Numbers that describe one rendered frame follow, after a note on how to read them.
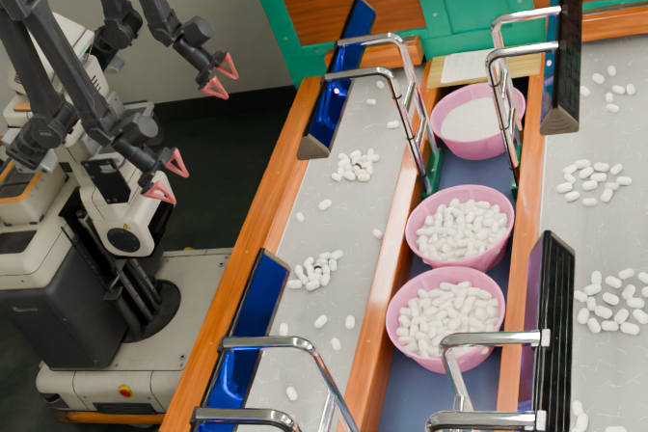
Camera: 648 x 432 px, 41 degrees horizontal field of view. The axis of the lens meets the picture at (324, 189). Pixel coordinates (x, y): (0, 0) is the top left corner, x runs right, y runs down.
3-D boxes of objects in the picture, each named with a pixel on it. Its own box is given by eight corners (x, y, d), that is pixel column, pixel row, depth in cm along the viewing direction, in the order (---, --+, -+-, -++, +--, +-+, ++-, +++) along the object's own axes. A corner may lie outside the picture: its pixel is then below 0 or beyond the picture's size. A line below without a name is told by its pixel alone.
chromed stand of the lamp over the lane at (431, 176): (367, 211, 241) (316, 80, 214) (380, 163, 255) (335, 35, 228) (434, 205, 234) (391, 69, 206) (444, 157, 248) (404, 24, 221)
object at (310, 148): (298, 161, 205) (287, 138, 201) (351, 18, 249) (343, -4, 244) (329, 158, 202) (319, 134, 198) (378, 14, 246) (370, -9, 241)
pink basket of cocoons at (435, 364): (387, 386, 194) (375, 360, 188) (406, 295, 213) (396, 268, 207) (507, 387, 184) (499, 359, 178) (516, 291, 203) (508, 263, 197)
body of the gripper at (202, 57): (224, 53, 250) (204, 36, 247) (212, 74, 242) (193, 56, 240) (210, 64, 253) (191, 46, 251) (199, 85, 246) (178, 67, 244)
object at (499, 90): (513, 200, 226) (478, 58, 199) (518, 149, 240) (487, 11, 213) (589, 194, 219) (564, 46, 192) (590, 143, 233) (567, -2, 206)
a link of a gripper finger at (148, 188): (189, 183, 219) (160, 160, 215) (179, 202, 214) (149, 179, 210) (174, 194, 223) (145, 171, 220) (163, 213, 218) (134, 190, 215)
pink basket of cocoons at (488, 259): (427, 302, 209) (418, 276, 203) (405, 231, 230) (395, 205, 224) (534, 267, 206) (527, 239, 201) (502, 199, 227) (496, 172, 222)
